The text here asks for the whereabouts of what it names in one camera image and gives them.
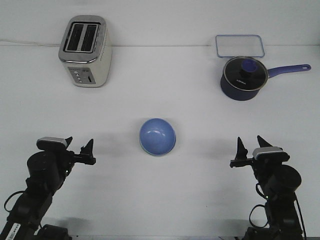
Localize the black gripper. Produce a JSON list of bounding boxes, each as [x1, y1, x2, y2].
[[230, 135, 283, 183], [39, 136, 96, 175]]

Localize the blue bowl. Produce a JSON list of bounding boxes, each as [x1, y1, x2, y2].
[[139, 118, 176, 146]]

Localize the green bowl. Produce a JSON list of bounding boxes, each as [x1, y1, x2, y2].
[[141, 145, 175, 157]]

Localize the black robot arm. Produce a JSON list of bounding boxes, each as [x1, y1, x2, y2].
[[0, 137, 96, 240], [230, 136, 307, 240]]

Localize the dark blue saucepan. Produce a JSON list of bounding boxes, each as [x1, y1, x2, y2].
[[220, 64, 312, 101]]

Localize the glass pot lid blue knob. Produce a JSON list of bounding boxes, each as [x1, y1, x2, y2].
[[222, 56, 268, 91]]

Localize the silver two-slot toaster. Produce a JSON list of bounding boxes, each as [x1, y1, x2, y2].
[[58, 15, 113, 88]]

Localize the clear blue-rimmed container lid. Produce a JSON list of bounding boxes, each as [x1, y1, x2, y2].
[[215, 34, 265, 58]]

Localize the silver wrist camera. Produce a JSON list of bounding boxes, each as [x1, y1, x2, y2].
[[36, 136, 68, 151], [252, 146, 290, 162]]

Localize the white toaster power cable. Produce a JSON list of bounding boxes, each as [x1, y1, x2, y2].
[[0, 37, 62, 47]]

